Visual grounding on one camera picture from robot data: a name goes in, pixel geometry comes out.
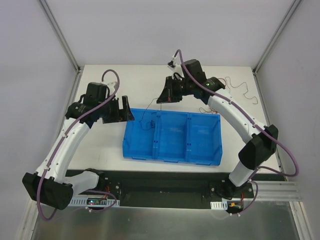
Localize black wire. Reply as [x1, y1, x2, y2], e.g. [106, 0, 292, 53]
[138, 98, 163, 132]

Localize red and black wires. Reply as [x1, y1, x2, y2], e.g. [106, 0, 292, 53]
[198, 76, 260, 115]

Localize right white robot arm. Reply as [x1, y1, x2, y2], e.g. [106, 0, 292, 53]
[156, 59, 279, 200]

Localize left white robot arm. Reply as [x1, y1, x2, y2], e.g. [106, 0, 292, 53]
[22, 82, 135, 210]

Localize blue three-compartment bin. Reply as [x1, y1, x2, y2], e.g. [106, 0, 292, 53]
[122, 108, 223, 166]

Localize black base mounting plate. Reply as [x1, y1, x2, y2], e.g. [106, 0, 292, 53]
[76, 169, 255, 208]

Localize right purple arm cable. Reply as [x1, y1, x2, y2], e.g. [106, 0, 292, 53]
[173, 49, 301, 218]

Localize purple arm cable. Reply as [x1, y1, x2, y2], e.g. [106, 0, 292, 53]
[173, 49, 301, 218]
[36, 69, 120, 221]

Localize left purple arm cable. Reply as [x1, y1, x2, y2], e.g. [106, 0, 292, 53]
[36, 69, 120, 221]

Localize left white cable duct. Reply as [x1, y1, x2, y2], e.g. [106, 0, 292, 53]
[68, 197, 120, 208]

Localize white cable duct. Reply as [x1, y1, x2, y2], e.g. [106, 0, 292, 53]
[68, 197, 120, 208]
[210, 201, 228, 211]

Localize right white cable duct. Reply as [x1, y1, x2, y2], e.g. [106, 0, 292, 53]
[210, 201, 228, 211]

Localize aluminium rail frame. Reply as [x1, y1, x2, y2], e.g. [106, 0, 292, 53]
[22, 60, 314, 240]

